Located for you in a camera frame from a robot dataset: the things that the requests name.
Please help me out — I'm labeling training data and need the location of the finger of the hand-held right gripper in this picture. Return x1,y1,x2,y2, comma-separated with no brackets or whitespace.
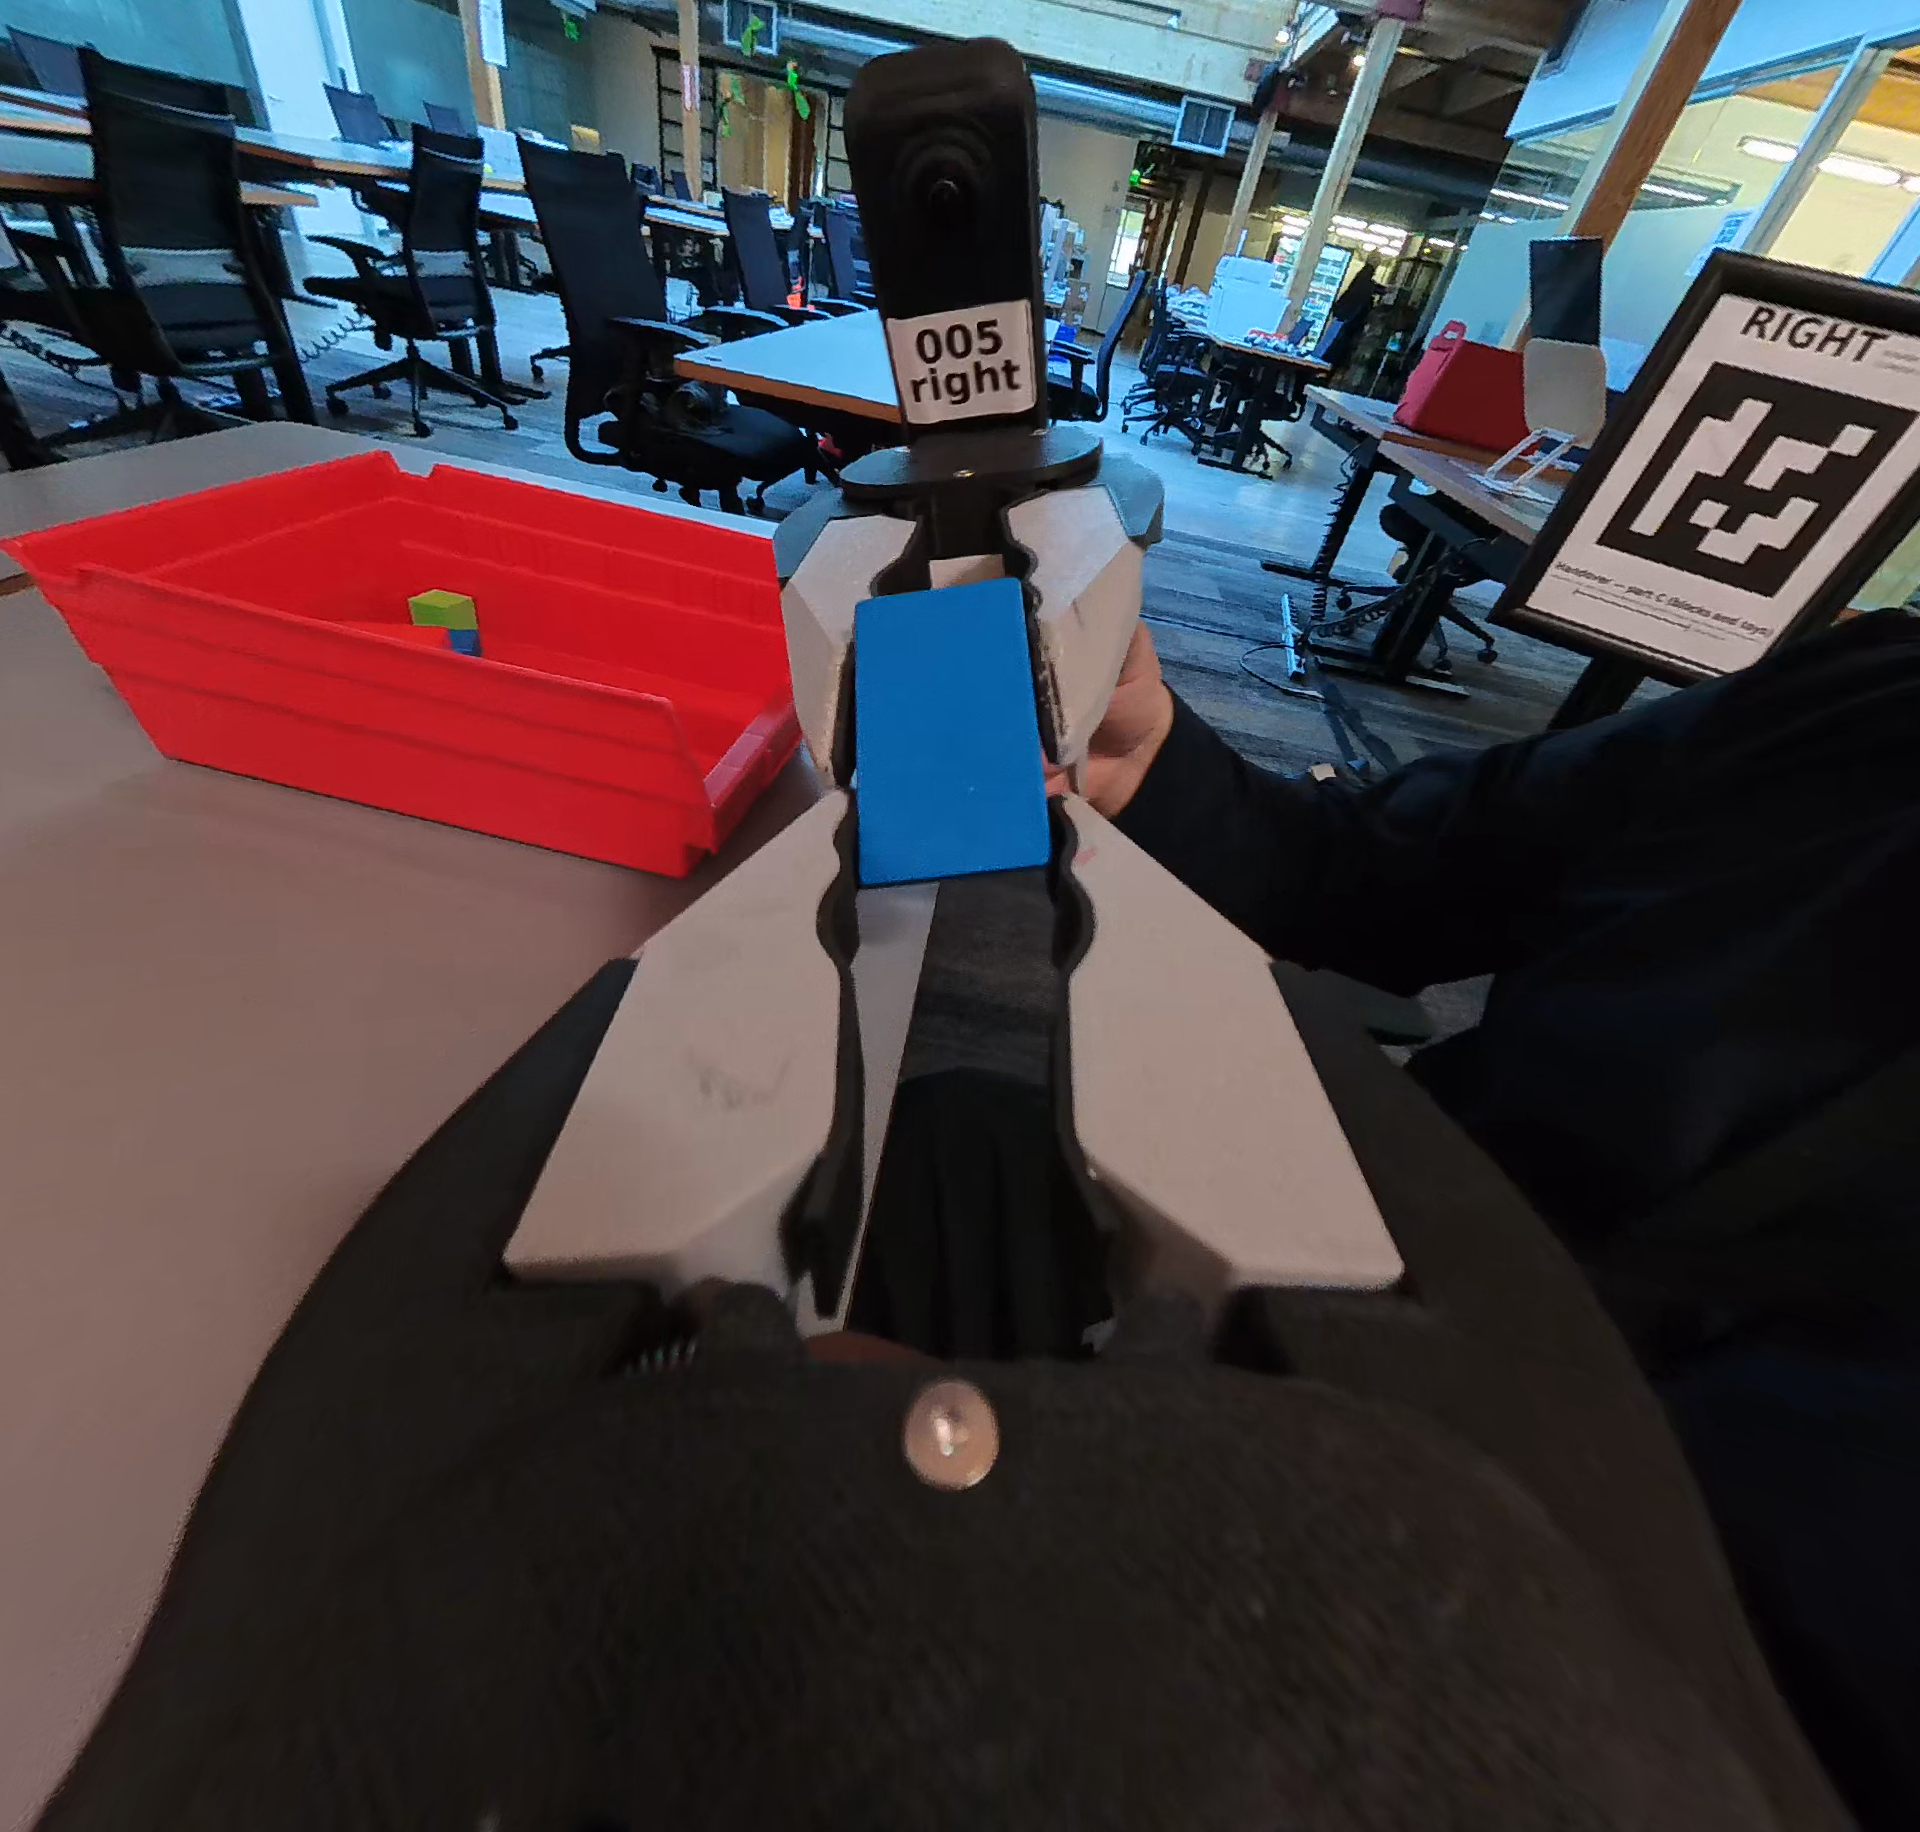
778,519,904,795
1002,476,1148,780

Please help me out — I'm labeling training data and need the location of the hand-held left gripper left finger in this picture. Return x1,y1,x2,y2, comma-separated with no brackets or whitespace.
498,789,870,1338

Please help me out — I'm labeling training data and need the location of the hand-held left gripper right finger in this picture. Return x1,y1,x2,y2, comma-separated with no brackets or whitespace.
1045,795,1407,1322

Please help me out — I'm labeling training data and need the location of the wide blue block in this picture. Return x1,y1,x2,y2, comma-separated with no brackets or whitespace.
849,579,1054,889

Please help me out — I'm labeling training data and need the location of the red plastic bin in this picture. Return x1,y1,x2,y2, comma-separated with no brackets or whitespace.
0,452,803,878

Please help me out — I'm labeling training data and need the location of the person's right forearm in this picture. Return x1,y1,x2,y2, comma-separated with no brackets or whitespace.
1111,608,1920,1001

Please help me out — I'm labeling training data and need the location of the person's right hand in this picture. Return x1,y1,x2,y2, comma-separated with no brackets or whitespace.
1049,631,1177,819

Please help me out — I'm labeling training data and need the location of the white top desk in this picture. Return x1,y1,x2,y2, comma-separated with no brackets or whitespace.
673,304,1082,455

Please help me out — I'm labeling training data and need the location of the wooden top desk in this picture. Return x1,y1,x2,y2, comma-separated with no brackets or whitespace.
1260,383,1592,694

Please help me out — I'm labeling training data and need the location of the row of black office chairs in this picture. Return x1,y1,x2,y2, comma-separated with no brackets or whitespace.
0,23,1202,515

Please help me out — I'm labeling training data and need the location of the red bag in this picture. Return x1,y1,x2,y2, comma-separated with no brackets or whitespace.
1393,320,1533,457

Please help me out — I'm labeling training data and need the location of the pale board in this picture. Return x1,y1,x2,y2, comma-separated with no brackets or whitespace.
1521,339,1609,431

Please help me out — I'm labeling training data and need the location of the black flag panel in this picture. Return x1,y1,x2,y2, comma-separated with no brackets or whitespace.
1528,240,1604,350

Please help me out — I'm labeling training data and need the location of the black framed marker sign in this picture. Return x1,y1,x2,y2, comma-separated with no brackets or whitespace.
1486,249,1920,685

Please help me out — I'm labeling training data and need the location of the wooden post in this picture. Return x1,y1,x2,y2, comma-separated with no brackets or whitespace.
1574,0,1786,251

